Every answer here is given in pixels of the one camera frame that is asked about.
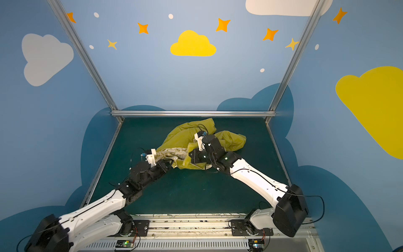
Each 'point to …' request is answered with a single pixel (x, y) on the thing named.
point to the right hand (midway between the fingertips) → (189, 152)
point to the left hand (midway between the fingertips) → (174, 158)
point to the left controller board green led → (124, 243)
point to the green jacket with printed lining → (180, 142)
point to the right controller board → (257, 243)
